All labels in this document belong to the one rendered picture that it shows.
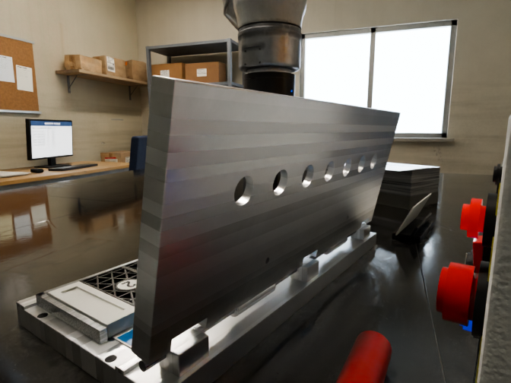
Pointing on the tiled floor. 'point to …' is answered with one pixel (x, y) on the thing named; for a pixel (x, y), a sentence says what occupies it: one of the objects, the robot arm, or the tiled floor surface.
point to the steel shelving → (195, 54)
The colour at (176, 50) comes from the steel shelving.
